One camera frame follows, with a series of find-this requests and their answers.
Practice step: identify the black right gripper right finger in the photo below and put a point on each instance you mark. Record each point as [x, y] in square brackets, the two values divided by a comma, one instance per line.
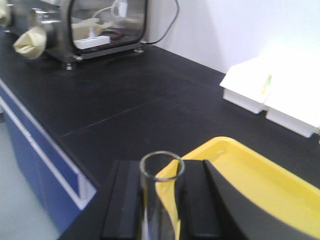
[207, 217]

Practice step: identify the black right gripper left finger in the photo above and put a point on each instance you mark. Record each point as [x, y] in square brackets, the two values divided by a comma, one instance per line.
[123, 212]

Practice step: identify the clear glass test tube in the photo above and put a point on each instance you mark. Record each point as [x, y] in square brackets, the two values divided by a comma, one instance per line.
[159, 172]

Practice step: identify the yellow plastic tray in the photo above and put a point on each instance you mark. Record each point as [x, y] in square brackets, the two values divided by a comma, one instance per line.
[266, 201]

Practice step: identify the blue cabinet front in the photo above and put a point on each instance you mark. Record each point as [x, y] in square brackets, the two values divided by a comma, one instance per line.
[61, 187]

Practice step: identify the white bin with beaker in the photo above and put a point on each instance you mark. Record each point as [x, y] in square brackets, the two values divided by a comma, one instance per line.
[243, 83]

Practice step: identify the white middle storage bin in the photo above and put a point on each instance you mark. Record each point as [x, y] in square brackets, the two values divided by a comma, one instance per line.
[294, 100]

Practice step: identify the glass beaker with green rod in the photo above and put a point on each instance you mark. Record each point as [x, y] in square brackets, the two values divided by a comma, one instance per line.
[266, 84]

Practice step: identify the white power strip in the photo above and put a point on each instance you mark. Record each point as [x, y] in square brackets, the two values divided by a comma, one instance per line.
[91, 42]

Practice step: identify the steel glove box chamber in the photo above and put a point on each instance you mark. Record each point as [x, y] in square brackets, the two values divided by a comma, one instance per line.
[65, 21]

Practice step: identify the cream rubber glove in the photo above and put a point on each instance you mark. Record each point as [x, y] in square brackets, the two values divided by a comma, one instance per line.
[32, 43]

